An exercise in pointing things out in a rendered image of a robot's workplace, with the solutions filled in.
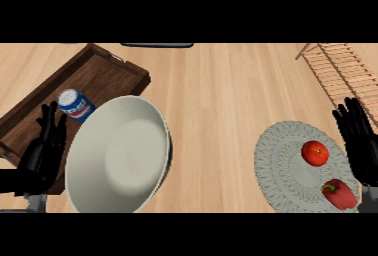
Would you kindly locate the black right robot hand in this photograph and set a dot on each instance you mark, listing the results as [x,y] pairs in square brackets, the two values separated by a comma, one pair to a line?
[357,143]

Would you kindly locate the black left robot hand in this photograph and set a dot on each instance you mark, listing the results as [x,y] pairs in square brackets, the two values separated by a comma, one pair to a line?
[43,150]

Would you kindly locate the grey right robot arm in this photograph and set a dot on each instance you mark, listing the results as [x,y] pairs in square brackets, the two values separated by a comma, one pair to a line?
[369,199]

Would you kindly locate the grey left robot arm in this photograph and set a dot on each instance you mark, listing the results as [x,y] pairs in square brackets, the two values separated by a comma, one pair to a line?
[35,202]

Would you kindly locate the grey round woven placemat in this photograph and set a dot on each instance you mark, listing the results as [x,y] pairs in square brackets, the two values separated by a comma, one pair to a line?
[289,166]

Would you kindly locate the red bell pepper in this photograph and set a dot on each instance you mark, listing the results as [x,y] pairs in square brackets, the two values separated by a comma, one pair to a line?
[340,194]

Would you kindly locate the red tomato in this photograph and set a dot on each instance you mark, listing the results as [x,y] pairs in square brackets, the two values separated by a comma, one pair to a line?
[315,153]

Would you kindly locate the blue soda can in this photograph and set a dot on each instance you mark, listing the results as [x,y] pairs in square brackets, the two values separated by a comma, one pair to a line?
[74,104]

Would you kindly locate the large white plate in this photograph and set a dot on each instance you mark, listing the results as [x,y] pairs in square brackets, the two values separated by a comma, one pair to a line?
[118,154]

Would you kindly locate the dark wooden tray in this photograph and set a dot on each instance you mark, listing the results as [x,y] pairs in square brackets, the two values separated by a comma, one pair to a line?
[74,86]

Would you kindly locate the dark grey flat object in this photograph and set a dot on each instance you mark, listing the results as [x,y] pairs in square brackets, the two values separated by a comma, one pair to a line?
[157,45]

